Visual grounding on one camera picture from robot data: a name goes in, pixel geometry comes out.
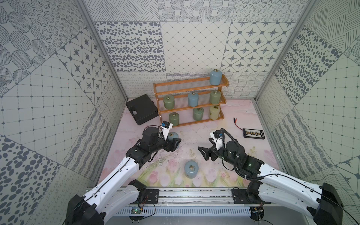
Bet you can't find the black plastic case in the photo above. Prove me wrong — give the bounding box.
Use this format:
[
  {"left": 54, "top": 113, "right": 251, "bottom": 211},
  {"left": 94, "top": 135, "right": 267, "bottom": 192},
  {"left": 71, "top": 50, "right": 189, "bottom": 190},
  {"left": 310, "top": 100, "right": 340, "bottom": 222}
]
[{"left": 126, "top": 94, "right": 159, "bottom": 125}]

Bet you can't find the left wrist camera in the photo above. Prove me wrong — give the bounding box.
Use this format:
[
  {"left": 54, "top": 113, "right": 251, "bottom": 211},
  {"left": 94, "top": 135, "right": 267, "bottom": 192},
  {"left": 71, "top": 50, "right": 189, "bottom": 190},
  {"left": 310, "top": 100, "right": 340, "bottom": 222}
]
[{"left": 160, "top": 121, "right": 173, "bottom": 141}]

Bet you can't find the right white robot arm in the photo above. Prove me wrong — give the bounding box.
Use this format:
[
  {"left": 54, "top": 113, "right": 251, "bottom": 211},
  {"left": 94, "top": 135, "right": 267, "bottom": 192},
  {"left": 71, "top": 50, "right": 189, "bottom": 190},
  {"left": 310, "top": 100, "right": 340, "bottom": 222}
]
[{"left": 198, "top": 138, "right": 344, "bottom": 225}]

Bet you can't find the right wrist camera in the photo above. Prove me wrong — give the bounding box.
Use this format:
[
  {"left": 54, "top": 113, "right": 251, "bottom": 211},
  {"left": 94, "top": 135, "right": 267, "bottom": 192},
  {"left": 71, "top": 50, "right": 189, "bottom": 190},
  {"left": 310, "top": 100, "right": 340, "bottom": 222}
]
[{"left": 210, "top": 130, "right": 225, "bottom": 152}]

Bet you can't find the green canister middle left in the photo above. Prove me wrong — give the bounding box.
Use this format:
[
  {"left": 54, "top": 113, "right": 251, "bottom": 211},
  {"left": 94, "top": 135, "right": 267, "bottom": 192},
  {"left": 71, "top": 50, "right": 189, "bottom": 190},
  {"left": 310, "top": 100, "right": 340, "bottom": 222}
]
[{"left": 163, "top": 95, "right": 175, "bottom": 110}]

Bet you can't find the green canister middle right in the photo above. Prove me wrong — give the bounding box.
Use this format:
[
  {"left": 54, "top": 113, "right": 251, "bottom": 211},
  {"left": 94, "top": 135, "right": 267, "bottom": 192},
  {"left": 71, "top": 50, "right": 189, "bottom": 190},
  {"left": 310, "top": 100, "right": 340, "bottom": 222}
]
[{"left": 209, "top": 90, "right": 222, "bottom": 105}]

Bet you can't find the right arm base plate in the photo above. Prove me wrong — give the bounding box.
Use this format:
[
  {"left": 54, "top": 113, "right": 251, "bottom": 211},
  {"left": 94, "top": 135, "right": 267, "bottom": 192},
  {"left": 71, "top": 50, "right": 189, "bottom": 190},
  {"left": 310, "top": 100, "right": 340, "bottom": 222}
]
[{"left": 231, "top": 187, "right": 271, "bottom": 205}]

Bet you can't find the blue canister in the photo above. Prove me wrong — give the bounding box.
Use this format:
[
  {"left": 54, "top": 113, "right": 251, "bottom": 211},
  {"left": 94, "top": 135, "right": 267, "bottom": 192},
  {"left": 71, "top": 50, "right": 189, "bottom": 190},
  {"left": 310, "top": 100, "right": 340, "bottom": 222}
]
[
  {"left": 210, "top": 69, "right": 223, "bottom": 86},
  {"left": 184, "top": 160, "right": 199, "bottom": 179},
  {"left": 167, "top": 132, "right": 181, "bottom": 143},
  {"left": 187, "top": 92, "right": 199, "bottom": 107}
]

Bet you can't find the green canister bottom left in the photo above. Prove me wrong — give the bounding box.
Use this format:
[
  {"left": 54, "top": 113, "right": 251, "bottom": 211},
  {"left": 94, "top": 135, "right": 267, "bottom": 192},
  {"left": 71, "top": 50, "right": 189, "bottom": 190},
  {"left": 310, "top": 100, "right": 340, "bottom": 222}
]
[{"left": 169, "top": 112, "right": 180, "bottom": 127}]

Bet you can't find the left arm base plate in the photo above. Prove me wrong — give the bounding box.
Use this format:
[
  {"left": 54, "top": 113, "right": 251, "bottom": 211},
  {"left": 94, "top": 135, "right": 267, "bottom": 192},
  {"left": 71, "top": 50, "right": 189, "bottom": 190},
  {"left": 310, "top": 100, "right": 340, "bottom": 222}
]
[{"left": 134, "top": 189, "right": 159, "bottom": 204}]

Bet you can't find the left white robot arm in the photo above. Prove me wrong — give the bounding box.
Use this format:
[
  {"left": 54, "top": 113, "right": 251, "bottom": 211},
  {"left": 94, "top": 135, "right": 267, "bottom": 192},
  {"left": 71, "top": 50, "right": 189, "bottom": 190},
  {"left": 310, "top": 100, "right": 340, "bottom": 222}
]
[{"left": 63, "top": 121, "right": 182, "bottom": 225}]

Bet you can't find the green canister bottom centre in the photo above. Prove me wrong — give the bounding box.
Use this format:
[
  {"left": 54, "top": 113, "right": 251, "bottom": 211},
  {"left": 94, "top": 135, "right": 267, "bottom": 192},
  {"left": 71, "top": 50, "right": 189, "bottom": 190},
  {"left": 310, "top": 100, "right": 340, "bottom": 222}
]
[{"left": 193, "top": 107, "right": 204, "bottom": 121}]

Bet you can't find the wooden three-tier shelf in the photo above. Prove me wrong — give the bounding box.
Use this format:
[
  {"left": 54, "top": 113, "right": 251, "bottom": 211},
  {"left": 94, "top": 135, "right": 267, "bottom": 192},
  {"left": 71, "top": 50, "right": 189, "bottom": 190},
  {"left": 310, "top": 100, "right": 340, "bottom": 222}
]
[{"left": 153, "top": 75, "right": 229, "bottom": 127}]

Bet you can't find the black terminal board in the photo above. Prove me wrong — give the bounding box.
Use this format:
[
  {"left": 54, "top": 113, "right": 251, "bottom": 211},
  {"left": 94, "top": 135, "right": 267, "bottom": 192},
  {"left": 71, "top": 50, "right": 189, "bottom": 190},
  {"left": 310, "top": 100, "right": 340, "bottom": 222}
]
[{"left": 242, "top": 128, "right": 265, "bottom": 140}]

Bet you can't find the pale yellow canister bottom right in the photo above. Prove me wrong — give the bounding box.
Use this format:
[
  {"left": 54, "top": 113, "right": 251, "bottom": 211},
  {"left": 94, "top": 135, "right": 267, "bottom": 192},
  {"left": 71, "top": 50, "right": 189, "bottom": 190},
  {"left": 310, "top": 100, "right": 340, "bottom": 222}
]
[{"left": 209, "top": 106, "right": 220, "bottom": 120}]

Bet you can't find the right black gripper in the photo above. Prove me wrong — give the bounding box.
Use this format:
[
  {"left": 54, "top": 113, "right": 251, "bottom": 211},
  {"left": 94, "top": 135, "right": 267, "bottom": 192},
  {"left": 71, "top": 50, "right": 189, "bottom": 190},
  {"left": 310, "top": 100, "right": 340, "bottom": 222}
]
[{"left": 198, "top": 138, "right": 240, "bottom": 168}]

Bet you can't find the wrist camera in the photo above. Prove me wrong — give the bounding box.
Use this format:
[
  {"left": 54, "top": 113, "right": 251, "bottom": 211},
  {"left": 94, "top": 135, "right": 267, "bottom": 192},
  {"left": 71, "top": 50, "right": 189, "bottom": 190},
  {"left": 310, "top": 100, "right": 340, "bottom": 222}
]
[
  {"left": 210, "top": 130, "right": 225, "bottom": 152},
  {"left": 160, "top": 121, "right": 173, "bottom": 141}
]

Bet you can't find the aluminium mounting rail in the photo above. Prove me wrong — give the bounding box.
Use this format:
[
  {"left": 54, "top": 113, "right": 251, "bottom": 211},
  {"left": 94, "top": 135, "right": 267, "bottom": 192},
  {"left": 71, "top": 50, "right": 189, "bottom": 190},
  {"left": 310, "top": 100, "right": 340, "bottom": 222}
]
[{"left": 80, "top": 187, "right": 307, "bottom": 207}]

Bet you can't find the green canister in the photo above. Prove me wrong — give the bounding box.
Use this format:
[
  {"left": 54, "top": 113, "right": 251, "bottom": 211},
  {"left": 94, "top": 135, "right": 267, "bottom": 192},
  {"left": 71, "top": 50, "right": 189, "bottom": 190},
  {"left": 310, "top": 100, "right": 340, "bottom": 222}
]
[
  {"left": 193, "top": 107, "right": 204, "bottom": 121},
  {"left": 163, "top": 95, "right": 175, "bottom": 110},
  {"left": 209, "top": 90, "right": 222, "bottom": 105},
  {"left": 169, "top": 112, "right": 180, "bottom": 127}
]

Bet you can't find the floral pink table mat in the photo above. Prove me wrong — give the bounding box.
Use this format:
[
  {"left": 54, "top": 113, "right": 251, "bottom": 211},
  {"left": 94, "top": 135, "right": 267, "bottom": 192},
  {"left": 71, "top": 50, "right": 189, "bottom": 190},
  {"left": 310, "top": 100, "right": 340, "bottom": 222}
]
[{"left": 97, "top": 99, "right": 282, "bottom": 188}]

